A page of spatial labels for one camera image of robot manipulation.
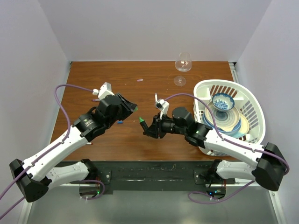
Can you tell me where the blue white patterned bowl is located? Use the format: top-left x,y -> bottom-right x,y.
212,93 -> 235,112

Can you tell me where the blue rimmed plate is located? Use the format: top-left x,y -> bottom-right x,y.
213,110 -> 241,136

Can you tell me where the white plastic dish basket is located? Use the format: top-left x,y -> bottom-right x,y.
193,79 -> 266,144

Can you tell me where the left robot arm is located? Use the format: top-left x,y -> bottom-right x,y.
9,93 -> 137,203

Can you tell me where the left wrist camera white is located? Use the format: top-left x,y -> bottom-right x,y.
93,82 -> 114,100

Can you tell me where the clear wine glass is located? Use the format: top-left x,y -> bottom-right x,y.
174,52 -> 192,86

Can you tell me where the green highlighter pen black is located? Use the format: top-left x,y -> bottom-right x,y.
139,117 -> 148,131

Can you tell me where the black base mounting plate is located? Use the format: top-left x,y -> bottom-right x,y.
79,161 -> 235,197

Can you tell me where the grey striped plate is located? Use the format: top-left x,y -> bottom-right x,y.
204,102 -> 240,132

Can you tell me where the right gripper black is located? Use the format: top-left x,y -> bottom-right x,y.
143,112 -> 186,139

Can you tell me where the cream plate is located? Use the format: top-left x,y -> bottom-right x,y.
239,114 -> 249,137

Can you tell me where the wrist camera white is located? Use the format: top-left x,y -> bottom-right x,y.
156,99 -> 170,119
93,82 -> 114,100

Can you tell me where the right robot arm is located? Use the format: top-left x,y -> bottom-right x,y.
139,107 -> 289,191

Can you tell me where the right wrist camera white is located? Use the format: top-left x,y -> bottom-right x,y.
156,99 -> 170,119

